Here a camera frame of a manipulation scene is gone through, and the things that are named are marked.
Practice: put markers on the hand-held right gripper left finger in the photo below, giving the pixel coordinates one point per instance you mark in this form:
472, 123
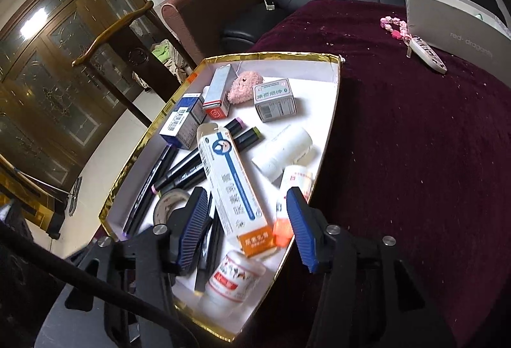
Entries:
193, 232

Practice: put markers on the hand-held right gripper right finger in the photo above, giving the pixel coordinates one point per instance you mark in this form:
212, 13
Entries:
303, 232

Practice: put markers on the black tape roll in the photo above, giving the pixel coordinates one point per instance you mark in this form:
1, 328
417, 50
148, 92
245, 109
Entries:
165, 204

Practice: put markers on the white bottle orange cap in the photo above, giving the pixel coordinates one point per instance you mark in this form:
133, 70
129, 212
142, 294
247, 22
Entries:
295, 176

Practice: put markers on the long white blue orange box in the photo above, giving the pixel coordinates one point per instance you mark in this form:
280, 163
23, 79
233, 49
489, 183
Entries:
231, 188

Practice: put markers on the black marker purple cap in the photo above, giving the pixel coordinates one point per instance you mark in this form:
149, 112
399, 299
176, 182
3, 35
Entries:
137, 212

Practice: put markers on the white jar red label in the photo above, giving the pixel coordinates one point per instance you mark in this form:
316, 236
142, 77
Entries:
235, 278

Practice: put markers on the white tube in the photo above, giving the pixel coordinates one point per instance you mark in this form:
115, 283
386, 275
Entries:
283, 152

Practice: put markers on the blue white barcode medicine box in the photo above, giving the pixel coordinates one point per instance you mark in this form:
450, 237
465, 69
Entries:
179, 124

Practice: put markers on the black marker pink cap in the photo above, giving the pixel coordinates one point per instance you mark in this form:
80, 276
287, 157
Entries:
235, 125

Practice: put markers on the small green grey medicine box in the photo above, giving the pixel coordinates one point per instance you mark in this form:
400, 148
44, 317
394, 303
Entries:
275, 102

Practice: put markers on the gold-edged white box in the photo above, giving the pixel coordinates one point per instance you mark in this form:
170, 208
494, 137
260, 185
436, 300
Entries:
311, 92

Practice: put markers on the grey red-striped medicine box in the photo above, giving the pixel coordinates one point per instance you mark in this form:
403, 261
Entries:
217, 88

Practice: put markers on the pink plush toy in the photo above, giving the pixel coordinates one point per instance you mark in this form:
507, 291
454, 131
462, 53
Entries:
245, 86

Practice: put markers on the purple velvet tablecloth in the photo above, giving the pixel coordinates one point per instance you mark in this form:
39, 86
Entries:
399, 172

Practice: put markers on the black device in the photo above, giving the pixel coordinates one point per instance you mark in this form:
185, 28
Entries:
12, 220

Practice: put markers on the green cloth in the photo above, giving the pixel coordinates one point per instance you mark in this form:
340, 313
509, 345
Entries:
160, 50

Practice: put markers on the wooden glass-door cabinet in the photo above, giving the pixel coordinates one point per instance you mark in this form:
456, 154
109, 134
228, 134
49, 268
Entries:
48, 72

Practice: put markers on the white remote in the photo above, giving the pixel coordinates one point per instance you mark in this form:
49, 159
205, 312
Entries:
427, 54

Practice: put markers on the wooden chair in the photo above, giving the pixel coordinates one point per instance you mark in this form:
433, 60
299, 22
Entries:
111, 28

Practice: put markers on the brown armchair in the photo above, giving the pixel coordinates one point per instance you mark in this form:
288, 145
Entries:
207, 0

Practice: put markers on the grey cardboard box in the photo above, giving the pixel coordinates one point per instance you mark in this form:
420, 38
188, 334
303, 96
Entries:
447, 20

